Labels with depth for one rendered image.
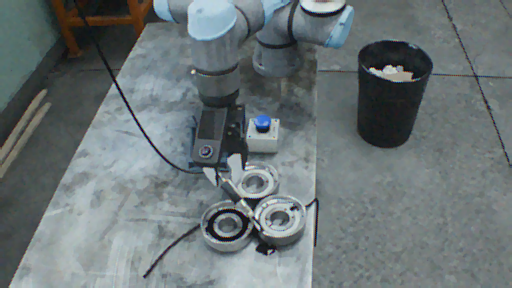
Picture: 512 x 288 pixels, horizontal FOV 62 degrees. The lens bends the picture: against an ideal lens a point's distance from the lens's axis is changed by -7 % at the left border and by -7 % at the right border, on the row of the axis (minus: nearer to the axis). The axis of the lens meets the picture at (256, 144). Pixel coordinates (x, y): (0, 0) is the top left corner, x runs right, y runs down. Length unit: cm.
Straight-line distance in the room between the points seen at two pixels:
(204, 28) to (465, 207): 162
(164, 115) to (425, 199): 127
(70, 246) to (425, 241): 139
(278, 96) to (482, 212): 119
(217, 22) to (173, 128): 53
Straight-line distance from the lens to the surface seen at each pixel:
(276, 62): 128
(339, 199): 201
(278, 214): 93
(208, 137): 75
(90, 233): 101
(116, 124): 124
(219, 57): 72
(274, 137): 104
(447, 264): 191
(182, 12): 85
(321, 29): 116
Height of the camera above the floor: 156
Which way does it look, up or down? 44 degrees down
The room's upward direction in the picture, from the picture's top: 5 degrees counter-clockwise
